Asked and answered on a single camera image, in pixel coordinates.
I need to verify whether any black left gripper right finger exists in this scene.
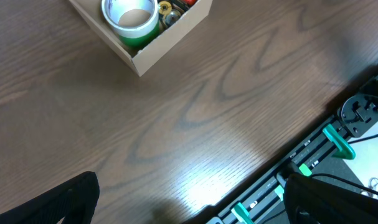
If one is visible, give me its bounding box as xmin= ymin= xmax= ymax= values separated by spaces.
xmin=283 ymin=173 xmax=378 ymax=224

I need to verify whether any beige masking tape roll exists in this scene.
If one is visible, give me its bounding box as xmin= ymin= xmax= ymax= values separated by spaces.
xmin=101 ymin=0 xmax=159 ymax=39

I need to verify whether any brown cardboard box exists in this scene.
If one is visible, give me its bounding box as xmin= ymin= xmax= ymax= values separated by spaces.
xmin=70 ymin=0 xmax=212 ymax=76

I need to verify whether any green tape roll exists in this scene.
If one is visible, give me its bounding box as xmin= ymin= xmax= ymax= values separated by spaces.
xmin=119 ymin=23 xmax=159 ymax=49

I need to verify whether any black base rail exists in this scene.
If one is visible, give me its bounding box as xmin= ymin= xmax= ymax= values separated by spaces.
xmin=193 ymin=74 xmax=378 ymax=224

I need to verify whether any red stapler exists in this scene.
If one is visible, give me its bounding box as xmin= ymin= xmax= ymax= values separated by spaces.
xmin=182 ymin=0 xmax=197 ymax=7

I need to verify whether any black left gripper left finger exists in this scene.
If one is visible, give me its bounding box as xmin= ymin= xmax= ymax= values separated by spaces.
xmin=0 ymin=171 xmax=100 ymax=224

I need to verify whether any black teardrop tape measure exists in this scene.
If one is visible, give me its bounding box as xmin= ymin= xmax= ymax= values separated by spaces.
xmin=158 ymin=0 xmax=188 ymax=29

